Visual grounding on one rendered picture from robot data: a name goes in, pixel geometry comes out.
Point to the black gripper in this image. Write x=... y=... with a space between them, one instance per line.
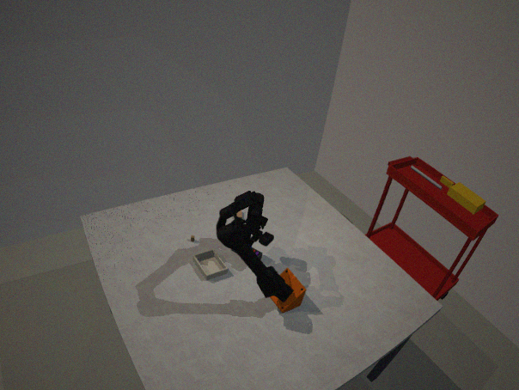
x=253 y=228

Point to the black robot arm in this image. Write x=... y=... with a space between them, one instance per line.
x=232 y=236

